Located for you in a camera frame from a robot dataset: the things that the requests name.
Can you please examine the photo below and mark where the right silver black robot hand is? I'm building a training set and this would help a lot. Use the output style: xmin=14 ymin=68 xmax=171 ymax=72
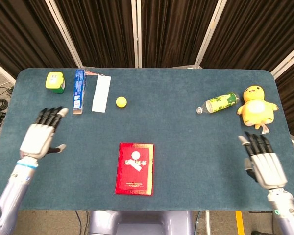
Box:
xmin=238 ymin=131 xmax=289 ymax=190

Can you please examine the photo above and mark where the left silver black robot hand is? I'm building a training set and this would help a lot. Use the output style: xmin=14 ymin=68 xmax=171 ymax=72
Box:
xmin=19 ymin=106 xmax=69 ymax=163

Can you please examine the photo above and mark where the red certificate booklet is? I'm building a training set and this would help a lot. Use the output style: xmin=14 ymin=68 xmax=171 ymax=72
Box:
xmin=115 ymin=142 xmax=154 ymax=196

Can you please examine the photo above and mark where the yellow plush chick toy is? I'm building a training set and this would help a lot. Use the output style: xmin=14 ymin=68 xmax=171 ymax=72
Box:
xmin=236 ymin=85 xmax=280 ymax=135

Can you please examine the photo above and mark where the green container with yellow lid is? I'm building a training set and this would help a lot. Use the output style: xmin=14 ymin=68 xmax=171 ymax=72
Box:
xmin=45 ymin=71 xmax=66 ymax=94

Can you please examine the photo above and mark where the blue toothpaste box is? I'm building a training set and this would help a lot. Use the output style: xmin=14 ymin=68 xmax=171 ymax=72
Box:
xmin=72 ymin=69 xmax=87 ymax=115

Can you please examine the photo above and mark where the plastic bottle with green label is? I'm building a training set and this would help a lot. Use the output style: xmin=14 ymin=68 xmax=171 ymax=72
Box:
xmin=196 ymin=92 xmax=240 ymax=115

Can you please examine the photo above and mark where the white paper bookmark with tassel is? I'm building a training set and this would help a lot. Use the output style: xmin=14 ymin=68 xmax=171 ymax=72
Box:
xmin=85 ymin=70 xmax=112 ymax=113

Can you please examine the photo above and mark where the teal table cloth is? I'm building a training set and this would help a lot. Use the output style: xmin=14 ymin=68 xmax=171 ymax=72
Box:
xmin=0 ymin=67 xmax=294 ymax=212

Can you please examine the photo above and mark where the dark brown folding screen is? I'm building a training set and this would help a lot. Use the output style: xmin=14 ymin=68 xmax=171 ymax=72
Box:
xmin=0 ymin=0 xmax=294 ymax=141

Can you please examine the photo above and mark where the silver robot torso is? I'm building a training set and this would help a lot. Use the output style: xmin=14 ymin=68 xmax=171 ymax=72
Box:
xmin=88 ymin=210 xmax=194 ymax=235

